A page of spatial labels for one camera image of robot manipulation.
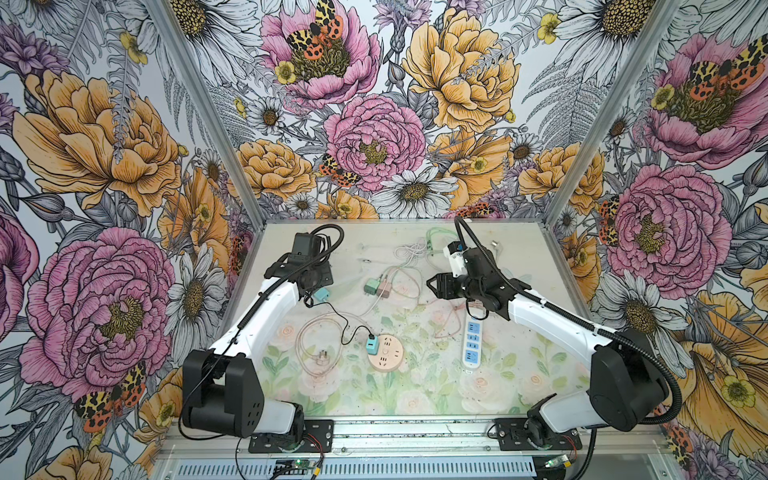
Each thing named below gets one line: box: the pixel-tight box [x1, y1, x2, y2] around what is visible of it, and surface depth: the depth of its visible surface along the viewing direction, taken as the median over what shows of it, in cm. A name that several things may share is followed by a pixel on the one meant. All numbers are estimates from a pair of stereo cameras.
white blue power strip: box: [462, 317, 484, 369], surface depth 89 cm
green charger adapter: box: [364, 278, 381, 296], surface depth 102 cm
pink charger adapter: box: [378, 281, 392, 300], surface depth 101 cm
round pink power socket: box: [367, 333, 404, 373], surface depth 87 cm
